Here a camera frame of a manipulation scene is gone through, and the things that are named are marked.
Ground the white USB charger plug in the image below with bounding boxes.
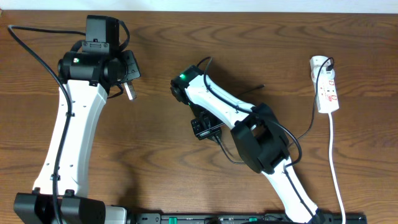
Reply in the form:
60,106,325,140
310,55,335,83

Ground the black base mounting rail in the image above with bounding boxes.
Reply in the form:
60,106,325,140
128,213,368,224

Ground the Galaxy S25 Ultra smartphone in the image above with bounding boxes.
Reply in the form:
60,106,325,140
124,81,137,101

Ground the black left camera cable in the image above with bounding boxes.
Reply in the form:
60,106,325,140
7,24,88,224

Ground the white power strip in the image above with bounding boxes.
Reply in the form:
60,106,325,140
308,55,340,114

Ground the black camera cable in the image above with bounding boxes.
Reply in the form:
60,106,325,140
195,56,318,224
7,24,88,224

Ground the black USB charging cable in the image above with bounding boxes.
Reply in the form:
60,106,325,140
214,57,335,165

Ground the black right camera cable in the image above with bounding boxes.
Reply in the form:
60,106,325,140
195,56,318,224

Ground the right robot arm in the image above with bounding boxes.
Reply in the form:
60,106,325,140
170,65,325,223

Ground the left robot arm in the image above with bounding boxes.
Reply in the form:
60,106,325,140
14,15,140,223

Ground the white power strip cord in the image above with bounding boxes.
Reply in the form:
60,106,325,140
327,112,346,224

